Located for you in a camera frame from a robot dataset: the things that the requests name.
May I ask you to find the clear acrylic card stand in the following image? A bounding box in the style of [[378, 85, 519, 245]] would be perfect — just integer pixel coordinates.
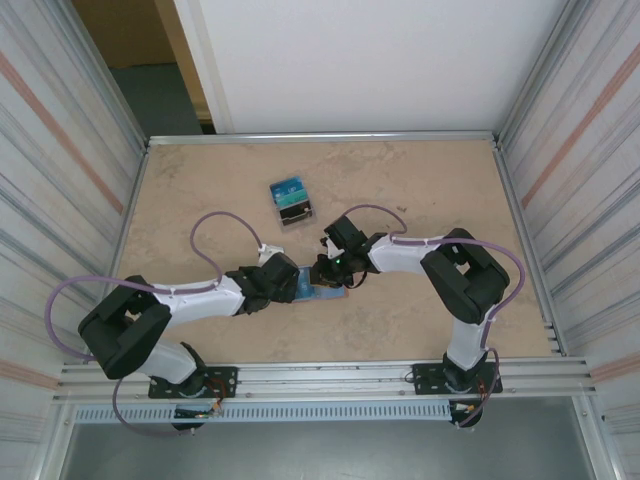
[[268, 174, 319, 231]]

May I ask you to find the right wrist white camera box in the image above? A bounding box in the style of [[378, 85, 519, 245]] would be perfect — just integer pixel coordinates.
[[321, 234, 347, 260]]

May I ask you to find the aluminium rail under arm bases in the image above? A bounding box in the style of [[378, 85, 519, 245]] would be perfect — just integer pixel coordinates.
[[54, 357, 599, 401]]

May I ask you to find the aluminium rail below white wall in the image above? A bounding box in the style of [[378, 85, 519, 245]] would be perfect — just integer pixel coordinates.
[[146, 130, 503, 149]]

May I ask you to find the aluminium side rail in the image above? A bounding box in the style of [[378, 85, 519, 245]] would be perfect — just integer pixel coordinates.
[[89, 143, 151, 364], [492, 142, 569, 359]]

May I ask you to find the black card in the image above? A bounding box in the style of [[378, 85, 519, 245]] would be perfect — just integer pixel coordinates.
[[279, 203, 315, 221]]

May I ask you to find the grey slotted cable duct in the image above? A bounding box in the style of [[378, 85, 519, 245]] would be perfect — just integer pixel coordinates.
[[73, 402, 454, 424]]

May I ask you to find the aluminium frame post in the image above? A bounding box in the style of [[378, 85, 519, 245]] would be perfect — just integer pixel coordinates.
[[62, 0, 151, 149], [497, 0, 611, 146]]

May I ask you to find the dark blue chip credit card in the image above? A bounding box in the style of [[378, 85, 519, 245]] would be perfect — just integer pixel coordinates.
[[298, 266, 317, 301]]

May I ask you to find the blue card with white print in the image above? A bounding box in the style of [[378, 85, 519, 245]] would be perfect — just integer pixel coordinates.
[[269, 177, 307, 194]]

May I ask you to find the pink leather card holder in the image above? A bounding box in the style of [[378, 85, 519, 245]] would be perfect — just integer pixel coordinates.
[[292, 264, 350, 305]]

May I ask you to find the brown wooden door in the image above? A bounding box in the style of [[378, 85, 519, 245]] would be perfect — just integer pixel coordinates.
[[74, 0, 214, 134]]

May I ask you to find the grey metal panel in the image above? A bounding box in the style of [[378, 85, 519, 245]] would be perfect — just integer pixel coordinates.
[[59, 397, 601, 480]]

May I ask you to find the teal card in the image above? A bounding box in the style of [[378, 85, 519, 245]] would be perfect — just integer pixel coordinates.
[[274, 191, 311, 209]]

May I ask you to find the white door frame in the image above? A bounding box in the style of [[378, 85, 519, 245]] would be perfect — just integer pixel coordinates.
[[172, 0, 235, 135]]

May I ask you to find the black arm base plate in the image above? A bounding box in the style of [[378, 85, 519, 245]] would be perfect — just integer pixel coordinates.
[[410, 362, 503, 397], [148, 366, 239, 400]]

